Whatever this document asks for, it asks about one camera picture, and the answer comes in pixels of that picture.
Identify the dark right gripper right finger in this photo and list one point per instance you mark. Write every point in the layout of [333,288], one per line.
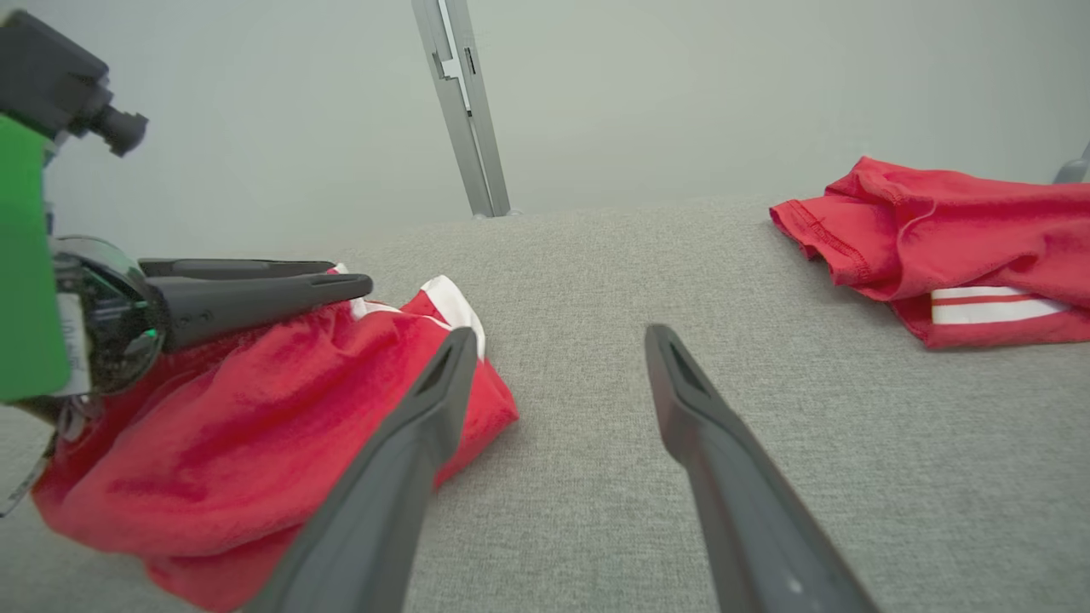
[749,511]

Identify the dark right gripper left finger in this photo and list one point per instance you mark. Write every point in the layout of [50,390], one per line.
[375,511]

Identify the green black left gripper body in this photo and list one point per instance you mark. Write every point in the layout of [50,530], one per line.
[25,255]

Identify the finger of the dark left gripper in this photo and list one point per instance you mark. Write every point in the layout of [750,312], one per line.
[247,302]
[238,268]

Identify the red white basketball jersey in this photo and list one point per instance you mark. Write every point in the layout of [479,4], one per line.
[979,230]
[213,451]

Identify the grey curved floor stand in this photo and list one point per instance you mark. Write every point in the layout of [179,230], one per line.
[1075,169]

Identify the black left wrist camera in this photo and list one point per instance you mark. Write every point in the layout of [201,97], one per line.
[43,77]

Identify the grey partition post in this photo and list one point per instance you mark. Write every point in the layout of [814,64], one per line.
[464,111]

